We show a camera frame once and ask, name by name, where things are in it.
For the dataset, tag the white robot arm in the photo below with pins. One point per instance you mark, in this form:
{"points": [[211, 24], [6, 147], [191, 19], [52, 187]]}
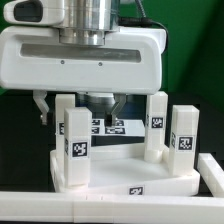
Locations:
{"points": [[79, 22]]}

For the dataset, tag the white side fence rail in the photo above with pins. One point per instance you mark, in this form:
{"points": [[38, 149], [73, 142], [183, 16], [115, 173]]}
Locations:
{"points": [[212, 174]]}

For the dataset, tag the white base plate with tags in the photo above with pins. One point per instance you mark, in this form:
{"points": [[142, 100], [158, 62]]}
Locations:
{"points": [[123, 127]]}

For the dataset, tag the white desk top tray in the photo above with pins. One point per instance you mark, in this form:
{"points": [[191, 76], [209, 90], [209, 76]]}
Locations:
{"points": [[121, 170]]}

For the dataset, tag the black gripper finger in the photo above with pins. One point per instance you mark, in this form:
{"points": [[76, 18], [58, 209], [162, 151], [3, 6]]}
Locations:
{"points": [[110, 117], [39, 98]]}

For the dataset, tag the white front fence rail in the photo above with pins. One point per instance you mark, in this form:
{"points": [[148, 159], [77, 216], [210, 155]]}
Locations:
{"points": [[110, 209]]}

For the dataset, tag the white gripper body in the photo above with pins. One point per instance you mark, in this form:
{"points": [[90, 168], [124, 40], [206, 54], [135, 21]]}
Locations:
{"points": [[130, 61]]}

